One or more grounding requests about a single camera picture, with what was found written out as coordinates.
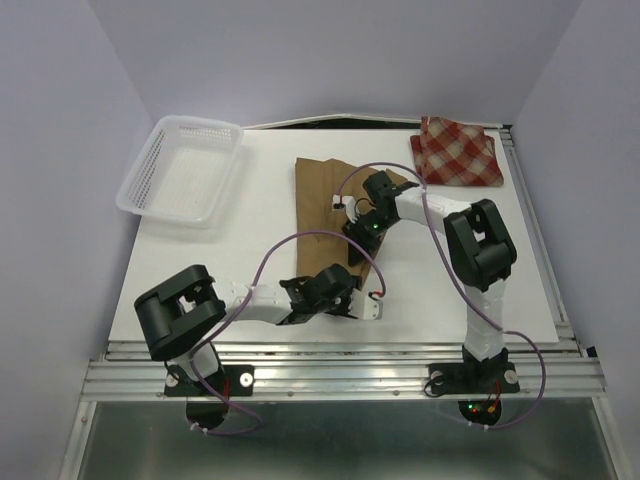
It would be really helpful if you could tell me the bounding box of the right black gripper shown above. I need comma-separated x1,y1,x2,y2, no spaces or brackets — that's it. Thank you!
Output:
341,210,397,266

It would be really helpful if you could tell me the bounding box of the brown skirt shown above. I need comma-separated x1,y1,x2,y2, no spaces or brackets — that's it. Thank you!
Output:
295,158,377,281

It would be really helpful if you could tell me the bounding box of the red plaid skirt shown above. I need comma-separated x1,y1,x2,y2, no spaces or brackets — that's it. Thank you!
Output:
409,116,504,187

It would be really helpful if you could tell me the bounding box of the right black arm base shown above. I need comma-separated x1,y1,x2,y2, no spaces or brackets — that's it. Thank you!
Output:
423,347,520,398

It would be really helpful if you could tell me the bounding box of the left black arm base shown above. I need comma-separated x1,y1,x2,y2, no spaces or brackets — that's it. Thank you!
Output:
164,364,255,398

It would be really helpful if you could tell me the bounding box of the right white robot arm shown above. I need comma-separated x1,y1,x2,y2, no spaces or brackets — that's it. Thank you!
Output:
332,171,517,390

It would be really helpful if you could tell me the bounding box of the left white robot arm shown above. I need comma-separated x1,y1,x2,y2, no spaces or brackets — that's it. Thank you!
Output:
134,264,367,394

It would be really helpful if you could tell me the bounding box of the white plastic basket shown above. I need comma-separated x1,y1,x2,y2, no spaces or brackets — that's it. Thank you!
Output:
116,115,244,228

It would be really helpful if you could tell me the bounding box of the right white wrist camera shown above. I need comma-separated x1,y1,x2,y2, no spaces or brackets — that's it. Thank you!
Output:
331,195,361,223

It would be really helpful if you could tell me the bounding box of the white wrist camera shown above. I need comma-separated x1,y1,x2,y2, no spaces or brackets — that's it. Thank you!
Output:
348,290,383,321
331,195,361,223

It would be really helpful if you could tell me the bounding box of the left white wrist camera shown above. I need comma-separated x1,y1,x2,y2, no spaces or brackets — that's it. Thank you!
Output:
348,290,383,321

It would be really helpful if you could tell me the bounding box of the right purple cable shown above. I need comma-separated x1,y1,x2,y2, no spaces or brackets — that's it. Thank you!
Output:
332,160,546,432

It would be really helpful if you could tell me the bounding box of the purple cable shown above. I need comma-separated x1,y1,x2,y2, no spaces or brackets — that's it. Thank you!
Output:
332,160,546,432
188,229,386,436

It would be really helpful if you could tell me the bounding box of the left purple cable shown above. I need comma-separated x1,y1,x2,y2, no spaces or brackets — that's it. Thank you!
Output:
188,229,386,436

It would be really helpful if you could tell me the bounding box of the aluminium frame rail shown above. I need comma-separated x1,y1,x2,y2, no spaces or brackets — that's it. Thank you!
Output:
61,127,635,479

